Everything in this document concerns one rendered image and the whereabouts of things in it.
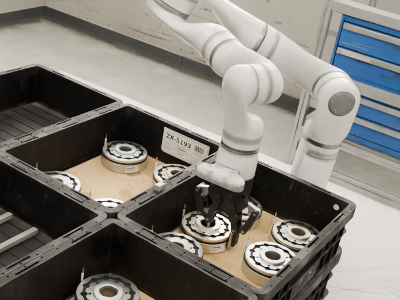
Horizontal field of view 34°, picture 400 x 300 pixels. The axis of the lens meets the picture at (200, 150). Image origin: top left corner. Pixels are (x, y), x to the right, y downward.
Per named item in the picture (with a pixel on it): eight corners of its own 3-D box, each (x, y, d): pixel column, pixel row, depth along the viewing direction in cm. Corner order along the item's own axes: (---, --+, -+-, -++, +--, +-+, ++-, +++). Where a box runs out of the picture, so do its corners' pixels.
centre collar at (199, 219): (202, 215, 131) (203, 212, 131) (224, 224, 129) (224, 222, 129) (190, 225, 127) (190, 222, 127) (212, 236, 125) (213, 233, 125)
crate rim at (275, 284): (230, 158, 145) (232, 148, 144) (356, 213, 132) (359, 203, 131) (111, 227, 114) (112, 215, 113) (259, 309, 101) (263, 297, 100)
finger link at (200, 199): (205, 181, 127) (212, 210, 128) (197, 182, 127) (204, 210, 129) (199, 187, 124) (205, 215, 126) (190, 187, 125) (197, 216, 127)
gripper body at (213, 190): (264, 168, 122) (254, 211, 126) (224, 152, 125) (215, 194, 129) (246, 183, 116) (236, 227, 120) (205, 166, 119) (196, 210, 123)
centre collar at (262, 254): (266, 246, 125) (267, 243, 124) (289, 258, 123) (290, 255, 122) (254, 258, 121) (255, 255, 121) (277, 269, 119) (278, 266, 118)
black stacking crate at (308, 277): (222, 195, 149) (232, 151, 144) (343, 253, 136) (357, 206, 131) (106, 271, 118) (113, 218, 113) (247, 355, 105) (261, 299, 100)
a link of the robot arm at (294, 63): (263, 16, 142) (271, 32, 134) (357, 77, 152) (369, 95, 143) (238, 50, 146) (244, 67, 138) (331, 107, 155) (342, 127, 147)
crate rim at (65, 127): (125, 111, 159) (126, 102, 157) (230, 158, 145) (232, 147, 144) (-8, 161, 127) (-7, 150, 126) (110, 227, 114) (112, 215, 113)
